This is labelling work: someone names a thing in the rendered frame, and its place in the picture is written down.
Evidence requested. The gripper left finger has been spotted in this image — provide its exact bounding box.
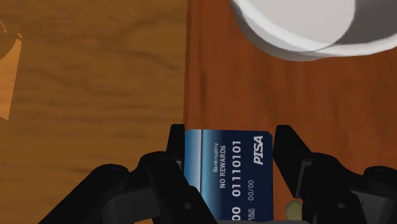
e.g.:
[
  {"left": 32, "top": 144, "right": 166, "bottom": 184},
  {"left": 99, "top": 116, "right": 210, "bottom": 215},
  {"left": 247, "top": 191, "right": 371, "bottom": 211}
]
[{"left": 38, "top": 123, "right": 218, "bottom": 224}]

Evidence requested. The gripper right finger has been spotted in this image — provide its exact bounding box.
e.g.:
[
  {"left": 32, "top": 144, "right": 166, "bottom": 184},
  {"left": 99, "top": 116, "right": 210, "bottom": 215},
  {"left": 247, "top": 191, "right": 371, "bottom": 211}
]
[{"left": 272, "top": 124, "right": 397, "bottom": 224}]

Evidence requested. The blue bank card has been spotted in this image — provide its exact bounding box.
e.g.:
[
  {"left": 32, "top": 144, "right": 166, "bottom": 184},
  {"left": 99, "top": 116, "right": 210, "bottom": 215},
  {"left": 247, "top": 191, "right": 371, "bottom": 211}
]
[{"left": 183, "top": 129, "right": 275, "bottom": 223}]

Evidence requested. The small yellowish object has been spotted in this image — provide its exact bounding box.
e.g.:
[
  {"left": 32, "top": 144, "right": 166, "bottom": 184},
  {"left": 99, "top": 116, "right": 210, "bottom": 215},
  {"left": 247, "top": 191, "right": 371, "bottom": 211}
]
[{"left": 285, "top": 199, "right": 303, "bottom": 221}]

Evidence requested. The white round bowl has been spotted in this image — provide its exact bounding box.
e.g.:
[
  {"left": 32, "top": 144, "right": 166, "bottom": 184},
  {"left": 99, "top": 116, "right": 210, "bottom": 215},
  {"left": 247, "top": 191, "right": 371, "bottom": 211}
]
[{"left": 230, "top": 0, "right": 397, "bottom": 62}]

